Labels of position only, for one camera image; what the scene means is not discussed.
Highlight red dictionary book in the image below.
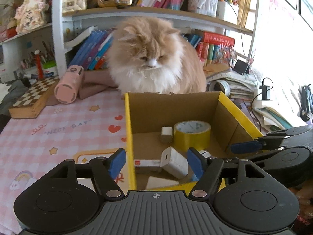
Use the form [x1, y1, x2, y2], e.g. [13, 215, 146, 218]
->
[194, 29, 235, 47]

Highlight white bookshelf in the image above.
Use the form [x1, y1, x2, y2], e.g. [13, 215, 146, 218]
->
[1, 0, 255, 83]

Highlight white charger cube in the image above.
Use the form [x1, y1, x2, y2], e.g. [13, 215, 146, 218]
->
[160, 146, 188, 179]

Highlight orange white fluffy cat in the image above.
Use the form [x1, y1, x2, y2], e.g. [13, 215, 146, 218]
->
[107, 16, 206, 94]

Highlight white blue spray bottle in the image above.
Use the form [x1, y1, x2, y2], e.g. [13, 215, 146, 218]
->
[191, 149, 213, 182]

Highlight stack of books and papers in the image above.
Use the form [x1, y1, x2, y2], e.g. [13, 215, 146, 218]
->
[204, 64, 297, 132]

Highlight pink checkered tablecloth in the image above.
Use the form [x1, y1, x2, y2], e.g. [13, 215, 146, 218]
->
[0, 88, 260, 234]

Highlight yellow cardboard box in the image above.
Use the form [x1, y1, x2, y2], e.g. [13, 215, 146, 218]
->
[124, 92, 262, 190]

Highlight yellow tape roll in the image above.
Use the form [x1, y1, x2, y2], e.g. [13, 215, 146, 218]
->
[173, 120, 211, 152]

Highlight brown folded cloth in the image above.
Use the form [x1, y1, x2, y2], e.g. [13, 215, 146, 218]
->
[78, 69, 117, 100]

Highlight black power adapter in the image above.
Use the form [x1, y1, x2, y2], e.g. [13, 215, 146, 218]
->
[259, 77, 274, 101]

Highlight small white plug adapter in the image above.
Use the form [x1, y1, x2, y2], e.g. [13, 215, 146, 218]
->
[160, 126, 173, 144]

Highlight white red small box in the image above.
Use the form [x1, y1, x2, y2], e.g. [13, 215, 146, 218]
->
[134, 159, 162, 174]

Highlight pink cylindrical pencil case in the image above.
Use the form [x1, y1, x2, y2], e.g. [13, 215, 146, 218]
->
[54, 65, 84, 104]

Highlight blue leaning books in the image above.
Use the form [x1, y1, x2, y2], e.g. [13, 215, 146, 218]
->
[67, 28, 113, 71]

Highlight floral doll figure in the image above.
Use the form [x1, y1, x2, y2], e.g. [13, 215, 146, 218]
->
[14, 0, 49, 34]

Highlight red pen holder bottle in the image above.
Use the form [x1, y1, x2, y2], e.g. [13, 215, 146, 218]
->
[34, 50, 45, 80]

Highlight wooden chessboard box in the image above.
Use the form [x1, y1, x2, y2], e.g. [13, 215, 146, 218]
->
[9, 76, 59, 119]

